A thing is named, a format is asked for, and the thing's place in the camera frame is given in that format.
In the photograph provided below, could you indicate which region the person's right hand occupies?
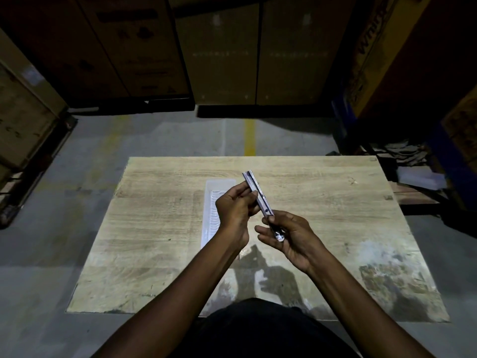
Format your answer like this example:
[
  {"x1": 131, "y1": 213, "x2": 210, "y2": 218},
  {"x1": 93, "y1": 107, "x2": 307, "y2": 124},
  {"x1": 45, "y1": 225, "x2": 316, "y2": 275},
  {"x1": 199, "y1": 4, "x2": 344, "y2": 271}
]
[{"x1": 254, "y1": 211, "x2": 325, "y2": 274}]

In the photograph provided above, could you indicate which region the person's left hand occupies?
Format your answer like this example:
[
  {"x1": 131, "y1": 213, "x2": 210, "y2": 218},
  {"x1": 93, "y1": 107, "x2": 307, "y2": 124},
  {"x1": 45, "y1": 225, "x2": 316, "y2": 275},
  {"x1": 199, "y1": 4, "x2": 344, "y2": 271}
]
[{"x1": 215, "y1": 181, "x2": 260, "y2": 250}]

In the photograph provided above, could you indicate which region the clear plastic box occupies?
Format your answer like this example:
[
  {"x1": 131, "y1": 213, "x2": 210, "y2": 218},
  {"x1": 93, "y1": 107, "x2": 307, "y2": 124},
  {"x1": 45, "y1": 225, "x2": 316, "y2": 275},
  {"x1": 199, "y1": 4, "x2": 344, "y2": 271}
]
[{"x1": 200, "y1": 178, "x2": 238, "y2": 251}]

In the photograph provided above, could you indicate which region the silver utility knife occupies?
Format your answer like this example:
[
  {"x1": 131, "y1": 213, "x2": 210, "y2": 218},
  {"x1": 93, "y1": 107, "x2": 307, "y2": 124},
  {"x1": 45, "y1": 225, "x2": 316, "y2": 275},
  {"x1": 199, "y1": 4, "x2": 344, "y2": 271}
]
[{"x1": 242, "y1": 170, "x2": 286, "y2": 242}]

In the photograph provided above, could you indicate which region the person's left forearm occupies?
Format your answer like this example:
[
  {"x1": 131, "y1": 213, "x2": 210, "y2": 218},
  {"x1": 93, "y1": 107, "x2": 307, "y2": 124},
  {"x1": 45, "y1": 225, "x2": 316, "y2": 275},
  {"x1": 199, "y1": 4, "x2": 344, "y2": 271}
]
[{"x1": 92, "y1": 234, "x2": 249, "y2": 358}]

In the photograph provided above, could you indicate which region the person's right forearm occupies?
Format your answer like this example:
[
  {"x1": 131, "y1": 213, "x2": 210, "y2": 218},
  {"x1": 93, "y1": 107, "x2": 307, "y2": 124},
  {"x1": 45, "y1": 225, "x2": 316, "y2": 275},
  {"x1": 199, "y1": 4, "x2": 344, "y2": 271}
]
[{"x1": 305, "y1": 252, "x2": 436, "y2": 358}]

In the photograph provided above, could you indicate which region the person's dark clothing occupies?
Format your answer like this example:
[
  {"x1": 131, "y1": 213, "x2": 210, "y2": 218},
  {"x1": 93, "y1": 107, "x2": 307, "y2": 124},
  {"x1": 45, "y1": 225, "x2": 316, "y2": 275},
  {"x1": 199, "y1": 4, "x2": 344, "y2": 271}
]
[{"x1": 169, "y1": 297, "x2": 360, "y2": 358}]

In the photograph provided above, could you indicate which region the yellow printed cardboard box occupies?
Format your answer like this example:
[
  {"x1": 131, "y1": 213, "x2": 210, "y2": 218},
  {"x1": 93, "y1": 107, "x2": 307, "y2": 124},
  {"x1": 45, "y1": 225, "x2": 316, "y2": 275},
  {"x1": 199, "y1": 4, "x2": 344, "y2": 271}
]
[{"x1": 345, "y1": 0, "x2": 436, "y2": 119}]

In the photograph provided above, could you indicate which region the white wavy plastic insert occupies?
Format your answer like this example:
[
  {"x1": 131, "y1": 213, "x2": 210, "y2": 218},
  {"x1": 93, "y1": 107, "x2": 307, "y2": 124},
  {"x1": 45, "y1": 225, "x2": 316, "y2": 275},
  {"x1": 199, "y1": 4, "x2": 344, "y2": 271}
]
[{"x1": 210, "y1": 189, "x2": 227, "y2": 237}]

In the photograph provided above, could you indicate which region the black pallet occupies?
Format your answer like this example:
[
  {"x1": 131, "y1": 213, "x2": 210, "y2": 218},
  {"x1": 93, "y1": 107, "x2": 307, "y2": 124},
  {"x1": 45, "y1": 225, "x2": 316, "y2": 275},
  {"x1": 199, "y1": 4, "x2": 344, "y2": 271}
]
[
  {"x1": 68, "y1": 94, "x2": 196, "y2": 116},
  {"x1": 196, "y1": 103, "x2": 337, "y2": 119}
]

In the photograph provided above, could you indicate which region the brown wooden plank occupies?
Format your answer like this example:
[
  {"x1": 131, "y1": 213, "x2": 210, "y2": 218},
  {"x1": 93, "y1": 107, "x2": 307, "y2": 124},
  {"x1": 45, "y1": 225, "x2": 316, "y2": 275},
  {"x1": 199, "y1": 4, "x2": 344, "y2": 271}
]
[{"x1": 389, "y1": 180, "x2": 441, "y2": 205}]

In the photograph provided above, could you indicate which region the pile of cardboard scraps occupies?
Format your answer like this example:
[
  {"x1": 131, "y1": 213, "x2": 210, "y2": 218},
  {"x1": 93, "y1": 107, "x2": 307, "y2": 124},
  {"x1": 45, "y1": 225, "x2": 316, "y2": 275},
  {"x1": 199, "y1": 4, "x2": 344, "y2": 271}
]
[{"x1": 359, "y1": 140, "x2": 430, "y2": 167}]

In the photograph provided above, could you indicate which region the white sheet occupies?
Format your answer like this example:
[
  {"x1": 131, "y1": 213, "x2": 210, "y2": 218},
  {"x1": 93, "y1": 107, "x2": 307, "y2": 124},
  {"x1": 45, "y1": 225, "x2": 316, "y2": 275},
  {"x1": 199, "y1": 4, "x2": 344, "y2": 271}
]
[{"x1": 396, "y1": 166, "x2": 447, "y2": 191}]

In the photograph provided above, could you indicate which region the blue rack beam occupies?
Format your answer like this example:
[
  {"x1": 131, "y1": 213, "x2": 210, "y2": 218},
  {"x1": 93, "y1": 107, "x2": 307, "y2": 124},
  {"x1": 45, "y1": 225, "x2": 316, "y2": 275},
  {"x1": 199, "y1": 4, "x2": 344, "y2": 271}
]
[{"x1": 426, "y1": 124, "x2": 477, "y2": 212}]

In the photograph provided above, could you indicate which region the dark wooden pallet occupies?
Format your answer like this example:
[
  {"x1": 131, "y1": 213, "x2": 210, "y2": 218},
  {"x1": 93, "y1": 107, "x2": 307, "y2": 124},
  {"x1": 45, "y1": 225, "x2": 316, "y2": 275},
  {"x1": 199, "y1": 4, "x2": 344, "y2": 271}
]
[{"x1": 0, "y1": 112, "x2": 79, "y2": 230}]

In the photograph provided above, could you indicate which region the blue rack post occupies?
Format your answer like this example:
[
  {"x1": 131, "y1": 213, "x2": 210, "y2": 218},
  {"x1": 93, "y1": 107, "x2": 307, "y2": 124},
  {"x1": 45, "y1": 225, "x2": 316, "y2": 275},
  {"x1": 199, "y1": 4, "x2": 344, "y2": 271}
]
[{"x1": 330, "y1": 88, "x2": 359, "y2": 154}]

